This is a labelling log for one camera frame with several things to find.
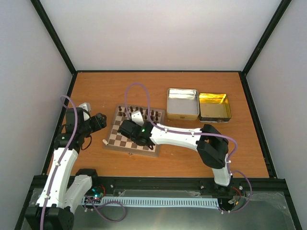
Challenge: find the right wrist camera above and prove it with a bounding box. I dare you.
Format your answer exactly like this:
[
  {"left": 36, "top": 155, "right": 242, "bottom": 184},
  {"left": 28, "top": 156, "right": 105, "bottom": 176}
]
[{"left": 131, "top": 110, "right": 144, "bottom": 126}]

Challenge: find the wooden chess board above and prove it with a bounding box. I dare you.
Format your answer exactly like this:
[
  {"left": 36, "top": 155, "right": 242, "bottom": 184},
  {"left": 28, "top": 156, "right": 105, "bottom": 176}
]
[{"left": 103, "top": 103, "right": 165, "bottom": 157}]

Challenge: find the light blue cable duct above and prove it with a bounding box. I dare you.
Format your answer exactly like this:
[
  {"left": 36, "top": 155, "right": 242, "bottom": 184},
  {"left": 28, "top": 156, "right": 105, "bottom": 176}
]
[{"left": 90, "top": 196, "right": 219, "bottom": 209}]

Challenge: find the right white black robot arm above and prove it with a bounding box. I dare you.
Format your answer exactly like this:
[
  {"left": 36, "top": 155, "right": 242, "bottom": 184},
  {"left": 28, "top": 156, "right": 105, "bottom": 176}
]
[{"left": 118, "top": 119, "right": 237, "bottom": 187}]

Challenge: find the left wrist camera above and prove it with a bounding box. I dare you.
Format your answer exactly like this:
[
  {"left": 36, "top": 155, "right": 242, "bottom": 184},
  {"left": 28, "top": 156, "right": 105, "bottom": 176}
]
[{"left": 79, "top": 103, "right": 91, "bottom": 112}]

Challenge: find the black frame rail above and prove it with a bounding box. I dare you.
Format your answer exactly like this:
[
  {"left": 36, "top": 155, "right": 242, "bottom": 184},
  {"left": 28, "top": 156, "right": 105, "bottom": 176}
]
[{"left": 31, "top": 175, "right": 288, "bottom": 199}]

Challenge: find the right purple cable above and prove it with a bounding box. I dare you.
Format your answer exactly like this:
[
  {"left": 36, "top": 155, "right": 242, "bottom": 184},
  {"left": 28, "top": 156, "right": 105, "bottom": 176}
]
[{"left": 125, "top": 82, "right": 254, "bottom": 215}]

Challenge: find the gold tin lid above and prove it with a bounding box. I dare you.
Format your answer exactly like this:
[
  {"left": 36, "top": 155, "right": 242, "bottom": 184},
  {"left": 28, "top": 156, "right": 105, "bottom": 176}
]
[{"left": 199, "top": 93, "right": 232, "bottom": 123}]

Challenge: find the silver open tin box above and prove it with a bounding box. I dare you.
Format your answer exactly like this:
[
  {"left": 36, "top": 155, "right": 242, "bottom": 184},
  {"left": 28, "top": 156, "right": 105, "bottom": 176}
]
[{"left": 166, "top": 88, "right": 200, "bottom": 121}]

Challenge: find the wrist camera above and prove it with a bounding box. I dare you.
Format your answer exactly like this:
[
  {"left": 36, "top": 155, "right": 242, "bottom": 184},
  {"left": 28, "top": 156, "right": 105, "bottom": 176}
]
[
  {"left": 79, "top": 103, "right": 91, "bottom": 112},
  {"left": 131, "top": 110, "right": 144, "bottom": 126}
]

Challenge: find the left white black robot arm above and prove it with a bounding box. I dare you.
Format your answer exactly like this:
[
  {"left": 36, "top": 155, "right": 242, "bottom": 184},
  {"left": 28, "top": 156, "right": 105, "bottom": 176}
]
[{"left": 25, "top": 103, "right": 106, "bottom": 230}]

